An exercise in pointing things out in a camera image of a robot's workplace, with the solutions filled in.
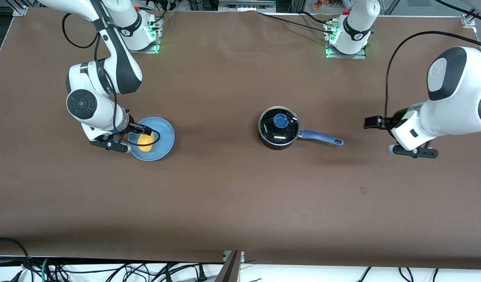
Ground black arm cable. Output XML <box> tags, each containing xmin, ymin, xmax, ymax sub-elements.
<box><xmin>384</xmin><ymin>0</ymin><xmax>481</xmax><ymax>119</ymax></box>
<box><xmin>61</xmin><ymin>0</ymin><xmax>161</xmax><ymax>147</ymax></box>

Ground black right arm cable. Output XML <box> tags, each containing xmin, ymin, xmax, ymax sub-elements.
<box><xmin>61</xmin><ymin>0</ymin><xmax>161</xmax><ymax>147</ymax></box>

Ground blue round plate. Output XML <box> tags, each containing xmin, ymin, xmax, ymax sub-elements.
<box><xmin>128</xmin><ymin>117</ymin><xmax>175</xmax><ymax>162</ymax></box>

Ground glass lid with blue knob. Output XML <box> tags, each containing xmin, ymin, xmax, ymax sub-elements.
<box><xmin>258</xmin><ymin>107</ymin><xmax>301</xmax><ymax>146</ymax></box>

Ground grey metal box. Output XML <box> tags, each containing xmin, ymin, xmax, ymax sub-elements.
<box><xmin>218</xmin><ymin>0</ymin><xmax>277</xmax><ymax>12</ymax></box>

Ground black looped floor cable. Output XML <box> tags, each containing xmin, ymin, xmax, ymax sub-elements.
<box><xmin>0</xmin><ymin>237</ymin><xmax>32</xmax><ymax>282</ymax></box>

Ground yellow potato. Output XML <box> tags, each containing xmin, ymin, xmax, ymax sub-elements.
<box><xmin>138</xmin><ymin>132</ymin><xmax>155</xmax><ymax>153</ymax></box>

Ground orange background objects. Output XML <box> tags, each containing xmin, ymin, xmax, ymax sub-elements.
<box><xmin>312</xmin><ymin>0</ymin><xmax>343</xmax><ymax>11</ymax></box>

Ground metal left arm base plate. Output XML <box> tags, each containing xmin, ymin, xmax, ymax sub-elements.
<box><xmin>325</xmin><ymin>22</ymin><xmax>367</xmax><ymax>60</ymax></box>

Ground black cable with plug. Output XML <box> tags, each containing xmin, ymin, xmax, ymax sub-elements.
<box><xmin>162</xmin><ymin>263</ymin><xmax>208</xmax><ymax>282</ymax></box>

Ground black cable across table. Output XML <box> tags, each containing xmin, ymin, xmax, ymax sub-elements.
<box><xmin>258</xmin><ymin>11</ymin><xmax>334</xmax><ymax>33</ymax></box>

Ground black pot with blue handle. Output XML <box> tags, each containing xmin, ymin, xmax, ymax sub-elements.
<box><xmin>258</xmin><ymin>107</ymin><xmax>344</xmax><ymax>150</ymax></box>

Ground aluminium profile post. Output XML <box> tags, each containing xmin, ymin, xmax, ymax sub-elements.
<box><xmin>216</xmin><ymin>251</ymin><xmax>245</xmax><ymax>282</ymax></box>

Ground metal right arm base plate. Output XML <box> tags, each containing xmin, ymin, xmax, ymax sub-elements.
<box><xmin>125</xmin><ymin>19</ymin><xmax>161</xmax><ymax>54</ymax></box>

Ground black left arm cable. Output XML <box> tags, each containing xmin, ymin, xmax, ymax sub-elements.
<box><xmin>384</xmin><ymin>0</ymin><xmax>481</xmax><ymax>119</ymax></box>

